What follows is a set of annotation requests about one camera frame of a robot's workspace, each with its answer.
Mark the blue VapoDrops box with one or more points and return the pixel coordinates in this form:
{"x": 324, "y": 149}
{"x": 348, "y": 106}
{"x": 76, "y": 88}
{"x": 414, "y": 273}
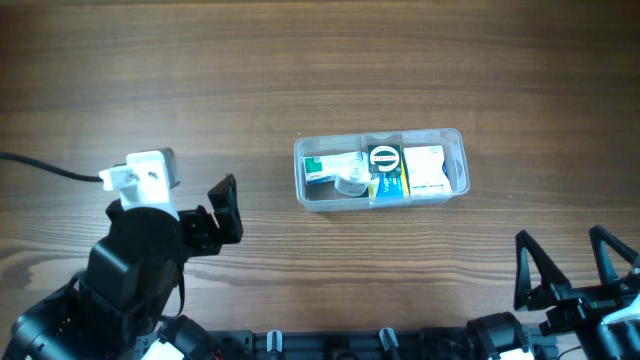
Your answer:
{"x": 385, "y": 186}

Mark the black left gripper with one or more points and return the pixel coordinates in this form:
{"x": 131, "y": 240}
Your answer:
{"x": 201, "y": 230}

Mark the green Zam-Buk tin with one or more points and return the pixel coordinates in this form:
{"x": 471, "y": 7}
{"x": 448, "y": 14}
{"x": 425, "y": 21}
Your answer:
{"x": 385, "y": 159}

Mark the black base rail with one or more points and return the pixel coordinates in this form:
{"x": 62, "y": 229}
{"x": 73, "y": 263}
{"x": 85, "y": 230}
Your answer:
{"x": 325, "y": 345}

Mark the white medicine box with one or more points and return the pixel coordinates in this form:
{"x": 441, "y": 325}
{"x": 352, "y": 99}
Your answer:
{"x": 426, "y": 170}

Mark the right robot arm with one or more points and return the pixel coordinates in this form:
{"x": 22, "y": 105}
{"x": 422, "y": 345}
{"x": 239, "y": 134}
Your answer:
{"x": 604, "y": 318}

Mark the white Calamol lotion bottle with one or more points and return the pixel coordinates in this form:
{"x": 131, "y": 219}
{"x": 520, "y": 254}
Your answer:
{"x": 353, "y": 178}

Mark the clear plastic container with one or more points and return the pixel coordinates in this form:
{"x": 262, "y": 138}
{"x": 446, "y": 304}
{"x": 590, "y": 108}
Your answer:
{"x": 324, "y": 197}

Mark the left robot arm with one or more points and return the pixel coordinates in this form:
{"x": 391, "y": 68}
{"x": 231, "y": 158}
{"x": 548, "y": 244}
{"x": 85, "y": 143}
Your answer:
{"x": 121, "y": 295}

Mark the white green Panadol box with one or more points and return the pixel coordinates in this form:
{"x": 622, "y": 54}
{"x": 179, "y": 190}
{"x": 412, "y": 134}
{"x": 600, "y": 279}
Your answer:
{"x": 324, "y": 168}

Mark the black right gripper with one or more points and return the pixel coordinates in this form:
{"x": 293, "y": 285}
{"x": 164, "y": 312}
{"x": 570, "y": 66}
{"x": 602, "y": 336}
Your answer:
{"x": 570, "y": 297}

